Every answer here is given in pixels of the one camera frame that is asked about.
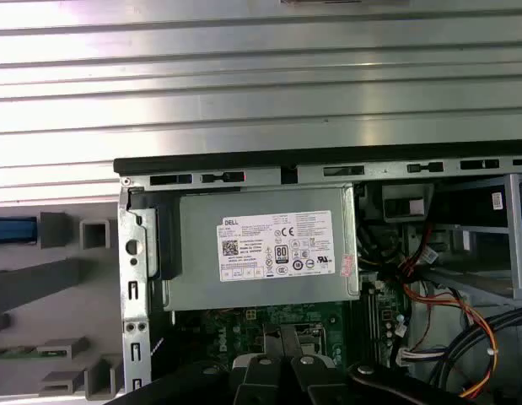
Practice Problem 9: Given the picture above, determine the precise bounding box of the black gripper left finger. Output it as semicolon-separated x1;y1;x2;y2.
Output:
112;323;292;405

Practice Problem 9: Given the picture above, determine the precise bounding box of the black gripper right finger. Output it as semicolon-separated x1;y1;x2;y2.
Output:
281;325;466;405

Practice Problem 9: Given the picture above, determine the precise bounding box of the hard disk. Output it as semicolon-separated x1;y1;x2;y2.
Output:
0;215;38;246

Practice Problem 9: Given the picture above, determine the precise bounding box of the CPU socket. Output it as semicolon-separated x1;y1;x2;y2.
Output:
260;322;329;358

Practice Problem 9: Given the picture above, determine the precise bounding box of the green motherboard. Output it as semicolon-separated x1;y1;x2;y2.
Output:
171;301;413;381

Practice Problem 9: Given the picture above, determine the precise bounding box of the grey power supply unit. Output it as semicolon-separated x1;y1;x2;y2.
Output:
165;185;361;313

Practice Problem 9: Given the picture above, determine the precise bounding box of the silver drive cage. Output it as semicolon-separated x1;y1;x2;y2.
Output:
424;172;522;305

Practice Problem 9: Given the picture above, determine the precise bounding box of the grey parts rack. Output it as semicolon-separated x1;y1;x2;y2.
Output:
0;210;126;402

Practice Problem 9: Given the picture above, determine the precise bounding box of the green RAM stick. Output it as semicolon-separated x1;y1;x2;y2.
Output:
0;344;70;360

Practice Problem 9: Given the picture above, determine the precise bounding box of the black PC case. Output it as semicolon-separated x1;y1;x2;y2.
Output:
112;145;522;405

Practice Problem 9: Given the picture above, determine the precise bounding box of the black cable bundle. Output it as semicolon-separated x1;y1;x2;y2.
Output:
445;314;522;400

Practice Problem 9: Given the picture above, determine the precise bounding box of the orange yellow wire bundle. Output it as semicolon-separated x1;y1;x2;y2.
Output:
395;223;500;400

